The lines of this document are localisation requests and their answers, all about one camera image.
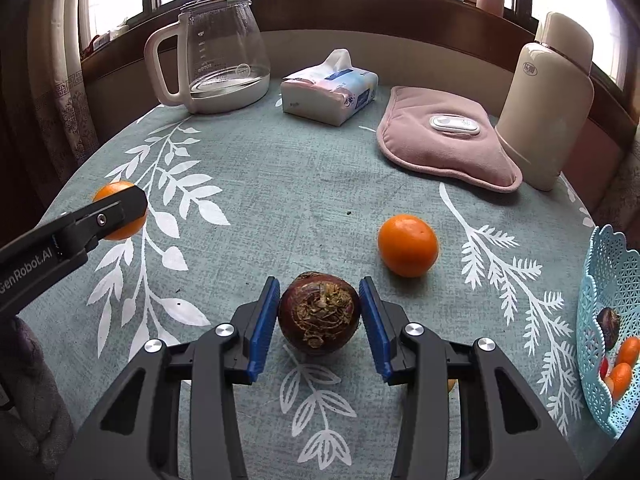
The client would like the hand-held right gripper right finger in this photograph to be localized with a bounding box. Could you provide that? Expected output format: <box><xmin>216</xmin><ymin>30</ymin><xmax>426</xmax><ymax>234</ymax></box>
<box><xmin>358</xmin><ymin>276</ymin><xmax>583</xmax><ymax>480</ymax></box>

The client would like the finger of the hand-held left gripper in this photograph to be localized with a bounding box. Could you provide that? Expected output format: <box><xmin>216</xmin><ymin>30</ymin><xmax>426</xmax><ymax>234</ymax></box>
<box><xmin>62</xmin><ymin>187</ymin><xmax>149</xmax><ymax>255</ymax></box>

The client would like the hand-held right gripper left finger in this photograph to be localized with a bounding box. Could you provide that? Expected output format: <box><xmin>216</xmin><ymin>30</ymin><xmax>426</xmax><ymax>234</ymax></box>
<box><xmin>55</xmin><ymin>276</ymin><xmax>282</xmax><ymax>480</ymax></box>

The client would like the orange mandarin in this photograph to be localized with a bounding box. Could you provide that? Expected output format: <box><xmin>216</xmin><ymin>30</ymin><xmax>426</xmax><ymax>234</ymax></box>
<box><xmin>614</xmin><ymin>336</ymin><xmax>640</xmax><ymax>367</ymax></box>
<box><xmin>93</xmin><ymin>181</ymin><xmax>149</xmax><ymax>241</ymax></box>
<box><xmin>607</xmin><ymin>362</ymin><xmax>633</xmax><ymax>401</ymax></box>
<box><xmin>377</xmin><ymin>214</ymin><xmax>440</xmax><ymax>278</ymax></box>

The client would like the dark brown water chestnut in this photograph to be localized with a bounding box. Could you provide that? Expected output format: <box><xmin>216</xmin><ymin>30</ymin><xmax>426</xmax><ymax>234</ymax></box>
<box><xmin>596</xmin><ymin>307</ymin><xmax>622</xmax><ymax>351</ymax></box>
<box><xmin>278</xmin><ymin>271</ymin><xmax>362</xmax><ymax>356</ymax></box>

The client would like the light blue plastic lattice basket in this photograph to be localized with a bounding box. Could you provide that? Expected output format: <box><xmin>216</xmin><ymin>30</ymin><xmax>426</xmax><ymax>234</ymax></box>
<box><xmin>576</xmin><ymin>224</ymin><xmax>640</xmax><ymax>438</ymax></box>

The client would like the grey purple garment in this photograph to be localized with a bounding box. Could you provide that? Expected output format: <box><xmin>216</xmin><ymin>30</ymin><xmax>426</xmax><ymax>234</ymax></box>
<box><xmin>0</xmin><ymin>315</ymin><xmax>76</xmax><ymax>480</ymax></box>

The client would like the grey-green leaf print tablecloth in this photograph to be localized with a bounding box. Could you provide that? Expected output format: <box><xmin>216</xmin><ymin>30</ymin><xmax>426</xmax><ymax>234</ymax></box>
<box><xmin>17</xmin><ymin>80</ymin><xmax>616</xmax><ymax>480</ymax></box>

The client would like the small pink container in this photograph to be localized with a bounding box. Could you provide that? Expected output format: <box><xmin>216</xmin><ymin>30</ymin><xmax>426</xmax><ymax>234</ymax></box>
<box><xmin>90</xmin><ymin>30</ymin><xmax>126</xmax><ymax>53</ymax></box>

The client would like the pink electric hot water bag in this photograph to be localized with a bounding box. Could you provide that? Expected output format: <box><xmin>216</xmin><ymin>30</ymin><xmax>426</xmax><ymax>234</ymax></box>
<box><xmin>376</xmin><ymin>85</ymin><xmax>524</xmax><ymax>193</ymax></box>

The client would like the soft tissue pack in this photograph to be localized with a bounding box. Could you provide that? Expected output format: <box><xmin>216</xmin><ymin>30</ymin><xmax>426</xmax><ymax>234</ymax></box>
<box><xmin>279</xmin><ymin>48</ymin><xmax>380</xmax><ymax>127</ymax></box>

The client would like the cream thermos jug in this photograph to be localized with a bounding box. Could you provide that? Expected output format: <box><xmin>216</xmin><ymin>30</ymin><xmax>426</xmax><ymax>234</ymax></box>
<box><xmin>496</xmin><ymin>11</ymin><xmax>596</xmax><ymax>192</ymax></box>

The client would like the brown wooden windowsill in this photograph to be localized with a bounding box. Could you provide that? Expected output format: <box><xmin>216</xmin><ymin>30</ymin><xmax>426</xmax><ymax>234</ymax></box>
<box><xmin>80</xmin><ymin>0</ymin><xmax>640</xmax><ymax>161</ymax></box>

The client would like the glass kettle with white handle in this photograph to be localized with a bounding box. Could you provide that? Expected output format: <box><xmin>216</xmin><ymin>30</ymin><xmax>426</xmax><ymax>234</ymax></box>
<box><xmin>144</xmin><ymin>0</ymin><xmax>272</xmax><ymax>114</ymax></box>

